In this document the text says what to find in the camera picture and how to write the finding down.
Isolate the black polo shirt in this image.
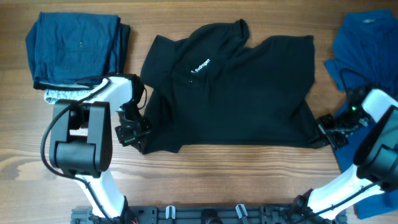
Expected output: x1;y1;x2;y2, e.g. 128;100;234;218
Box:
140;19;323;154

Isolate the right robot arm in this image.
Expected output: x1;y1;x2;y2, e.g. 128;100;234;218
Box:
289;89;397;223

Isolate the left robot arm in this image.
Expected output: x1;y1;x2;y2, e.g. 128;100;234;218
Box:
40;73;152;223

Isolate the blue polo shirt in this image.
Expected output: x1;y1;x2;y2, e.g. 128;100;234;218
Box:
325;9;397;220

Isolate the folded light grey garment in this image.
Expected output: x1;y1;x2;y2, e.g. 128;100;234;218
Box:
44;90;91;105

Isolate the folded dark blue garment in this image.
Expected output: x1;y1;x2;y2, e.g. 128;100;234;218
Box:
25;12;121;85

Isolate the left grey rail clip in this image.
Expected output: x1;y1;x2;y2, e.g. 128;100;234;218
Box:
165;205;176;220

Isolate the grey rail clip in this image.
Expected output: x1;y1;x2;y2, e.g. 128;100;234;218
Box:
165;205;176;220
235;203;249;224

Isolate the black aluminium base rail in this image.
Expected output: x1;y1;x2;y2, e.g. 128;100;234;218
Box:
70;203;348;224

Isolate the right grey rail clip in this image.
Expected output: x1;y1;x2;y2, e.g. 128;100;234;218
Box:
235;203;249;224

